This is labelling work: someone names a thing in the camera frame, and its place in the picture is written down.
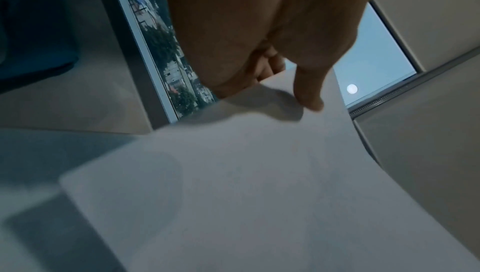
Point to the person's left hand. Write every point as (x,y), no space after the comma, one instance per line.
(243,21)

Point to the white paper sheet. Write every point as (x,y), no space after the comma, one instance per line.
(262,190)

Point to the teal chair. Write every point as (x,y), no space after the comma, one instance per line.
(33,27)

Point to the grey window sill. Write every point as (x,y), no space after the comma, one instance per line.
(127,72)

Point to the white window frame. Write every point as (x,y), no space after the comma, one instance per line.
(150,66)

